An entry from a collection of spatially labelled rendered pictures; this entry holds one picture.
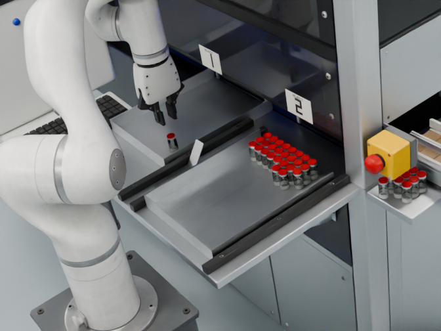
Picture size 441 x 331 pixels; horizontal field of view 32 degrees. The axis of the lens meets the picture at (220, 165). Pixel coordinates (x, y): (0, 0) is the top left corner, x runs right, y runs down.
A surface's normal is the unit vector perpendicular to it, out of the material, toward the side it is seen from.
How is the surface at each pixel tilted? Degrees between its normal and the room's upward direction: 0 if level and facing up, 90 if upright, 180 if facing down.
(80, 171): 61
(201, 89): 0
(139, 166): 0
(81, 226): 30
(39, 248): 0
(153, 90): 93
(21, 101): 90
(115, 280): 90
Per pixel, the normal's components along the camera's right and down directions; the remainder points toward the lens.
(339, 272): -0.79, 0.47
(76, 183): -0.18, 0.38
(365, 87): 0.60, 0.40
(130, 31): -0.31, 0.62
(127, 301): 0.81, 0.24
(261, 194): -0.15, -0.79
